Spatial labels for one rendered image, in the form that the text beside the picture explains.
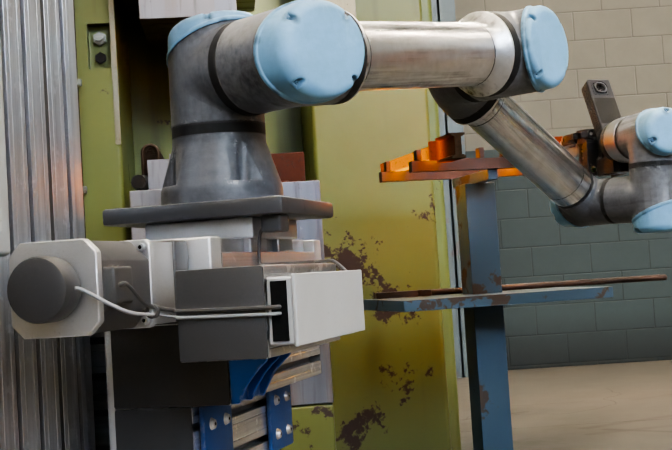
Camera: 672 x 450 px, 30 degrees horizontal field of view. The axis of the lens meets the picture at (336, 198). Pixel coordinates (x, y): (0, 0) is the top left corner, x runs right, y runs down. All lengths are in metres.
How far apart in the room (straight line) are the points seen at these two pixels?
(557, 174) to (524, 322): 6.66
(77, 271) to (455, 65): 0.67
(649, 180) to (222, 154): 0.77
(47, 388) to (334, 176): 1.44
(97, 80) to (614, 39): 6.46
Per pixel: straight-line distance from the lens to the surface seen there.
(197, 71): 1.51
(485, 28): 1.69
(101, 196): 2.72
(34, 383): 1.37
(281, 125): 3.07
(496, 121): 1.90
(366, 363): 2.73
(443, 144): 2.21
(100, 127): 2.74
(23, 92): 1.39
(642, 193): 2.01
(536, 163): 1.97
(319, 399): 2.52
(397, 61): 1.54
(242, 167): 1.51
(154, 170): 2.58
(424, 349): 2.74
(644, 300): 8.79
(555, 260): 8.67
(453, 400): 3.21
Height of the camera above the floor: 0.73
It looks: 3 degrees up
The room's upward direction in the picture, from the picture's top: 4 degrees counter-clockwise
